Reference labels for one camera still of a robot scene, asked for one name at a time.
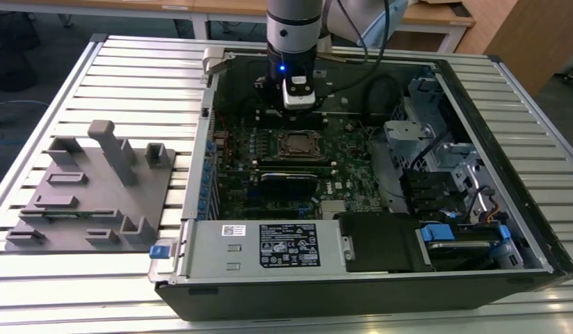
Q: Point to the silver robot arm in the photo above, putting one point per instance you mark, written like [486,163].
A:
[291,24]

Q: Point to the green motherboard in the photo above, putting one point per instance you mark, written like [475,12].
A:
[357,181]

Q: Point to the wooden desk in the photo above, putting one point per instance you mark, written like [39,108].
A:
[59,3]
[454,19]

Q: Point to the black graphics card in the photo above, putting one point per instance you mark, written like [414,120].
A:
[287,186]

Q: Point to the silver CPU chip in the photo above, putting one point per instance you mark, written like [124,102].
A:
[299,143]

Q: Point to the silver power supply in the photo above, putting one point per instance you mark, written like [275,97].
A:
[203,264]

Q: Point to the blue release latch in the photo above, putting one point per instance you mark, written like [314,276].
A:
[158,252]

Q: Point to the black office chair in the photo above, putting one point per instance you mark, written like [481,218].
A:
[12,62]

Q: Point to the green RAM stick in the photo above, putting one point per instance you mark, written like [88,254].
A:
[66,215]

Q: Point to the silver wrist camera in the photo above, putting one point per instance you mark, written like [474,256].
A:
[298,101]

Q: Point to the silver drive cage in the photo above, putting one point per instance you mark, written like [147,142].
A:
[403,134]

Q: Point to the silver chipset heatsink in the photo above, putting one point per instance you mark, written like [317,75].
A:
[333,206]

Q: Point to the grey parts rack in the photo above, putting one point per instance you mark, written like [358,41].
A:
[106,195]

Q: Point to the black PC case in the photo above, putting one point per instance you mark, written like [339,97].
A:
[315,302]

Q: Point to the wooden cabinet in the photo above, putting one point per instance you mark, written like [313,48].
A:
[538,35]

